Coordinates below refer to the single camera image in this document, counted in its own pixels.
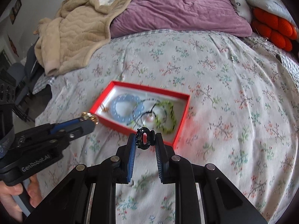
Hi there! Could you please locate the gold ring with stones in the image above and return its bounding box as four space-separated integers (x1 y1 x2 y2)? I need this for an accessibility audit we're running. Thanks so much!
81 111 100 125

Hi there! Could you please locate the light blue bead bracelet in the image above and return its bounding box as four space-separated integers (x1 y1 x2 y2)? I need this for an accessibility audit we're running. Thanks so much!
109 93 146 125

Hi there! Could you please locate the black rhinestone ring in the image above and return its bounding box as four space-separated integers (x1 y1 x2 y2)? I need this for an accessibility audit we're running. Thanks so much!
135 126 157 150

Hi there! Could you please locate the green bead bracelet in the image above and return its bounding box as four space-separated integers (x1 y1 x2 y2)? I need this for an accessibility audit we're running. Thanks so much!
152 100 178 135

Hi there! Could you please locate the thin seed bead necklace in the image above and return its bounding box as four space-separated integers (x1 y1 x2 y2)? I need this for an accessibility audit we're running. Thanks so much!
126 98 168 130

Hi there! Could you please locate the red cardboard jewelry box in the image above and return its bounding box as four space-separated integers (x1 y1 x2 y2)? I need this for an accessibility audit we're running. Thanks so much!
90 81 191 147

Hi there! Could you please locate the person's left hand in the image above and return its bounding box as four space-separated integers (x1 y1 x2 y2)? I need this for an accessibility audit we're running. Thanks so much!
0 174 44 223

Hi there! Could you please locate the dark chair beside bed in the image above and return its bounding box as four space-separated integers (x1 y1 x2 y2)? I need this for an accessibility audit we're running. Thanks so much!
7 43 45 122

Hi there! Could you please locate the beige fleece blanket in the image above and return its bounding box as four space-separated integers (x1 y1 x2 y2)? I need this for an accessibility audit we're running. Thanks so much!
34 0 132 76

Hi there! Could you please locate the floral white bed sheet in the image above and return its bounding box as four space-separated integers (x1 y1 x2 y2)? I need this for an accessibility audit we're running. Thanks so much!
35 30 298 223

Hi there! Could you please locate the purple quilted pillow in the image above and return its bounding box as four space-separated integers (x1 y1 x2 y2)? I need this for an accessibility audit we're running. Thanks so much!
110 0 252 38

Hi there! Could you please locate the orange plush toy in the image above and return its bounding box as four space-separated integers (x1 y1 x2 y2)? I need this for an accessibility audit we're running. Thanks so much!
251 8 298 52

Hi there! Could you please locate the white patterned pillow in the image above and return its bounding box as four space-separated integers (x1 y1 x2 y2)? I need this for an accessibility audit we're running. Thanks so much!
230 0 296 26

